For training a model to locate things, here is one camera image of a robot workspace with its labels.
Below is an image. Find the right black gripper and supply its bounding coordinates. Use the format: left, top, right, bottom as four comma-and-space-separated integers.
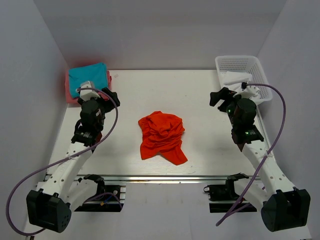
209, 87, 249, 128

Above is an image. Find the orange polo shirt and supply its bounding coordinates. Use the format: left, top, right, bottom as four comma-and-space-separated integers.
138, 111, 188, 166

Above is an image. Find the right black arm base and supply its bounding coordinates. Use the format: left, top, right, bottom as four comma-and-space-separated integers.
203, 173, 249, 214

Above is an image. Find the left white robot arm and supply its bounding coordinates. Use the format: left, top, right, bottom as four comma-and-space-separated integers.
26, 87, 120, 233

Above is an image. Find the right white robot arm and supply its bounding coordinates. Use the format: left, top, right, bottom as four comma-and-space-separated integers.
203, 87, 311, 232

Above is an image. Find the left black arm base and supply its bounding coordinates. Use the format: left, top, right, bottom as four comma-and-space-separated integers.
75, 174, 126, 213

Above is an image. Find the crumpled white t-shirt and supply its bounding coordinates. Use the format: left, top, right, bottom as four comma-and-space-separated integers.
221, 71, 253, 92

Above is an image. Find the folded teal t-shirt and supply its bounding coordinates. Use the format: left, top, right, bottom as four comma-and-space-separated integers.
68, 62, 108, 98

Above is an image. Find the folded pink t-shirt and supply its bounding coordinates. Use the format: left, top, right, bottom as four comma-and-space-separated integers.
64, 70, 112, 105

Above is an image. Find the white plastic basket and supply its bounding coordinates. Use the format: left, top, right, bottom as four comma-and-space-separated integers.
215, 55, 273, 104

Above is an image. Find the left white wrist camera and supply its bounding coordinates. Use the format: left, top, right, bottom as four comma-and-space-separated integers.
77, 81, 100, 101

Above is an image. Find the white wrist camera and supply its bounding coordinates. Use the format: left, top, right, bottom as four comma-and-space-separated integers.
77, 81, 100, 101
234, 85, 262, 105

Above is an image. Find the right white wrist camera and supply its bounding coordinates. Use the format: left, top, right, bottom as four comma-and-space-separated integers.
234, 85, 262, 105

